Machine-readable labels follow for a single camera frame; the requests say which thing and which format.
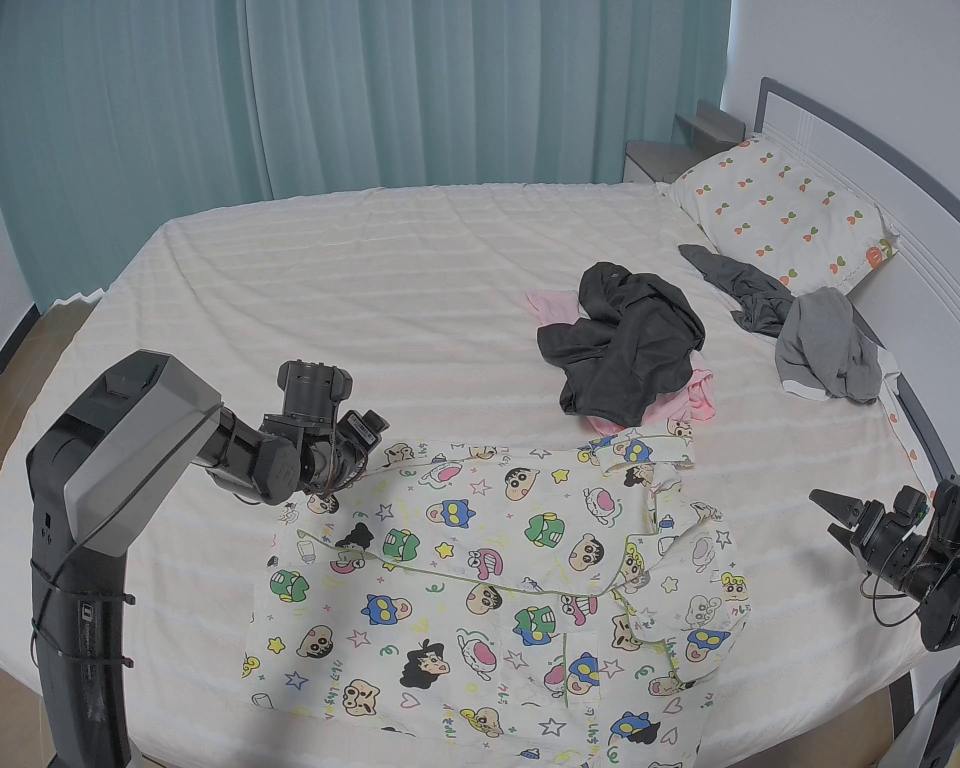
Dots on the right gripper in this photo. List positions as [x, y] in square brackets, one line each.
[889, 544]

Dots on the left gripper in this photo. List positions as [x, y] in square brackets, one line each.
[337, 465]

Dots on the white printed pyjama top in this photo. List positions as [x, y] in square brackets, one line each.
[465, 600]

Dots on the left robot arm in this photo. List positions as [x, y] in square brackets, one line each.
[112, 450]

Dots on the bed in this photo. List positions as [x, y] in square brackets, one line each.
[375, 300]

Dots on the dark grey garment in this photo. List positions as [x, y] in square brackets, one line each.
[750, 289]

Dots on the pink garment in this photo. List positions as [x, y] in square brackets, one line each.
[551, 306]

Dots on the black garment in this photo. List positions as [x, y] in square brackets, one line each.
[637, 345]

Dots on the white printed pillow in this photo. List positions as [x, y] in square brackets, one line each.
[787, 210]

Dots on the blue-green curtain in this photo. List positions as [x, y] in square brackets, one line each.
[375, 97]

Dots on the grey bedside table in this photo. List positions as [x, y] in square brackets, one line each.
[660, 154]

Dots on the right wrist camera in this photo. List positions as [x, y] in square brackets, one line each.
[910, 501]

